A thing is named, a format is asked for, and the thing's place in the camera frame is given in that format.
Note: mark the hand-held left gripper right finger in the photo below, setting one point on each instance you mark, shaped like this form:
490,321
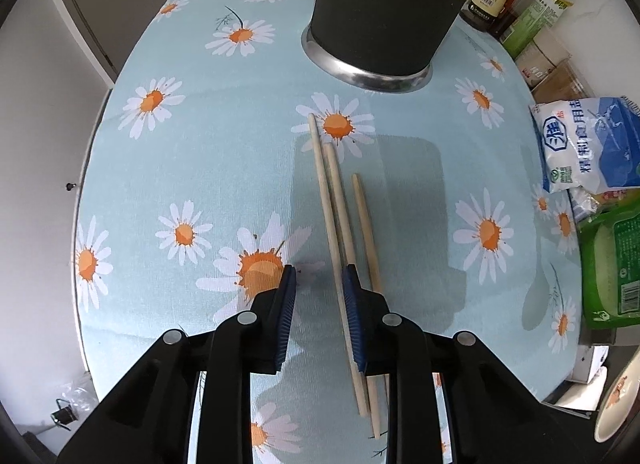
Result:
354,319

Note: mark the clear jar brown powder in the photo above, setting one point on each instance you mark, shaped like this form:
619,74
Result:
562,81

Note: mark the clear plastic packet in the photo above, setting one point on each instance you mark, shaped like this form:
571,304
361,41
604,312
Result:
590,201

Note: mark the white jar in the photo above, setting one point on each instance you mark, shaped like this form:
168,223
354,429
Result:
537,61

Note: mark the small white box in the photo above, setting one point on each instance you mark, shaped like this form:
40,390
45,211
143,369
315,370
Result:
592,361

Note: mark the daisy print blue tablecloth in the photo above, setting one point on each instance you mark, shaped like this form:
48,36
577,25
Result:
210,154

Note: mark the wooden chopstick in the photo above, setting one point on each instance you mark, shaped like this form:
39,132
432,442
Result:
340,209
325,204
365,224

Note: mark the green label bottle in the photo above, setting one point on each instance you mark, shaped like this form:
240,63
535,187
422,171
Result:
540,11

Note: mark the green sugar bag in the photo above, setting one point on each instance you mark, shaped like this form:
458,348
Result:
615,269

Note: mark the blue and white salt bag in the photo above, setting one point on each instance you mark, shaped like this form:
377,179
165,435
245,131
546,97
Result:
590,144

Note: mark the black binder clip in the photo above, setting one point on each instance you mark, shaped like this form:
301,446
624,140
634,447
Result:
62,416

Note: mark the printed ceramic bowl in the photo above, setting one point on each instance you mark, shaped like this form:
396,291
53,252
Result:
620,404

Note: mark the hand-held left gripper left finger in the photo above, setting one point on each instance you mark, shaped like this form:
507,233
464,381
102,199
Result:
284,319

